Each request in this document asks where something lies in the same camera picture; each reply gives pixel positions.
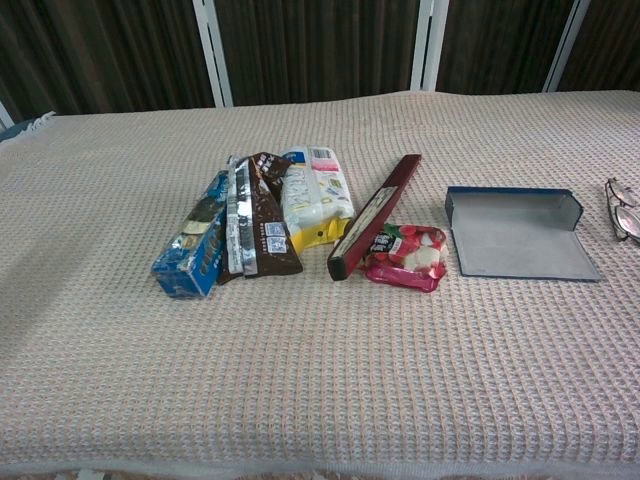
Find thin-framed eyeglasses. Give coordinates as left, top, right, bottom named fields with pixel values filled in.
left=604, top=176, right=640, bottom=243

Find white and yellow snack bag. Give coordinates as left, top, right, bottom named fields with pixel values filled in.
left=279, top=144, right=358, bottom=256

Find long dark red box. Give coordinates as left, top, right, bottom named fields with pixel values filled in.
left=326, top=153, right=423, bottom=283

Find brown snack bag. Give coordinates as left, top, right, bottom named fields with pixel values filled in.
left=217, top=151, right=305, bottom=287

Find red candy bag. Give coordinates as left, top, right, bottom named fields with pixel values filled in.
left=360, top=222, right=449, bottom=294

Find blue cookie package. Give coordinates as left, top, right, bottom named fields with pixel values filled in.
left=151, top=169, right=232, bottom=301

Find beige waffle-weave blanket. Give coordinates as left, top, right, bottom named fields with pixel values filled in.
left=0, top=89, right=640, bottom=477

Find teal table pad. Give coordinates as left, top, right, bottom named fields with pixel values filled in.
left=0, top=117, right=51, bottom=145

